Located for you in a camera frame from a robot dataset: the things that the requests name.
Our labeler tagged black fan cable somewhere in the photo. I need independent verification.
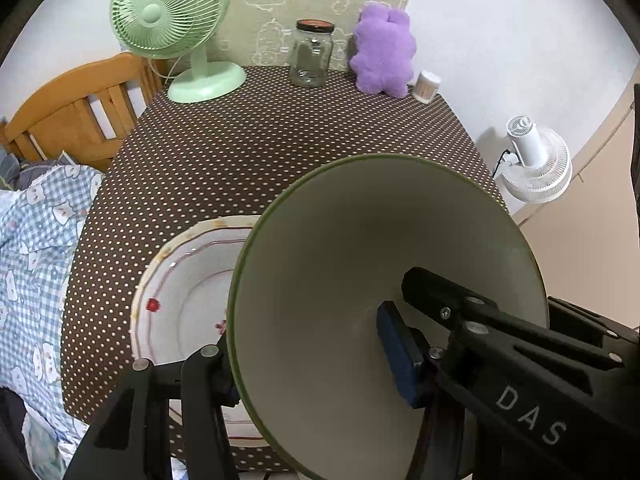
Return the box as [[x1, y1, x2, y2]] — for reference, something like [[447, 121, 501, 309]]
[[491, 149, 512, 179]]

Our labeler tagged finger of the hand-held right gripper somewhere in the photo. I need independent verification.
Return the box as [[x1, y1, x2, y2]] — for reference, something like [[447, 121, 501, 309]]
[[547, 296, 640, 347], [401, 267, 627, 374]]

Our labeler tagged floral ceramic bowl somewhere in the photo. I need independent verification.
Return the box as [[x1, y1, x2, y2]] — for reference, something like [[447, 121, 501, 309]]
[[226, 154, 550, 480]]

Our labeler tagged large yellow floral plate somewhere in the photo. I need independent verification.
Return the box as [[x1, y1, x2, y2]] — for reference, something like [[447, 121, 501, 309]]
[[129, 215, 266, 456]]

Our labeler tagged cotton swab container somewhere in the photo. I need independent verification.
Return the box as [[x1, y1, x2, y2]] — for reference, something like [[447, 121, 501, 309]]
[[411, 71, 443, 105]]

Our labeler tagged glass jar with dark lid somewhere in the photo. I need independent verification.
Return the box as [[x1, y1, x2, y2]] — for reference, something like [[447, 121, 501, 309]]
[[289, 19, 335, 88]]

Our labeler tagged white fan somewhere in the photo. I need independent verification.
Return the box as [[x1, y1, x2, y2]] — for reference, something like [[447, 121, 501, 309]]
[[501, 115, 572, 204]]

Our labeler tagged blue checkered blanket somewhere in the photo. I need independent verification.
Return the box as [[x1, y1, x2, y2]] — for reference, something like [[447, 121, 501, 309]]
[[0, 152, 108, 480]]

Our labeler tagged small white red-flower plate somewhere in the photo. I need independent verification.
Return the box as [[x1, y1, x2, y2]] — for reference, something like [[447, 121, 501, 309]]
[[134, 227, 261, 443]]

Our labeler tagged wooden chair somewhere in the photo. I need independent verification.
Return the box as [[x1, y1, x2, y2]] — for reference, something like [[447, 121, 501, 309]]
[[2, 52, 166, 173]]

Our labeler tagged brown polka dot tablecloth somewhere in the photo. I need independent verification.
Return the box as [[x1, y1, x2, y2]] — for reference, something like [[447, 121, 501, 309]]
[[60, 65, 508, 473]]

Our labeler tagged purple plush toy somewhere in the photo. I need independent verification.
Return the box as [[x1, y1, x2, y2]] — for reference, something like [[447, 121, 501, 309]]
[[348, 2, 417, 98]]

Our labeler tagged green desk fan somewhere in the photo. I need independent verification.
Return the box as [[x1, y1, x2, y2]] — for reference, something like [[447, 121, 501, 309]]
[[110, 0, 247, 104]]

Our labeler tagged beige door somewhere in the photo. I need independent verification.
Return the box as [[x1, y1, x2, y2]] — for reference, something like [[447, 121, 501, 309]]
[[510, 75, 640, 331]]

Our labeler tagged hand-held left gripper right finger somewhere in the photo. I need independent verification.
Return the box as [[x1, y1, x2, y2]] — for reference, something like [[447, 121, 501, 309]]
[[376, 301, 476, 480]]

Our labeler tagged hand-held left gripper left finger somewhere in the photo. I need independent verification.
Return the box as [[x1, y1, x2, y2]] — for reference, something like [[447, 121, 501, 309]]
[[65, 332, 239, 480]]

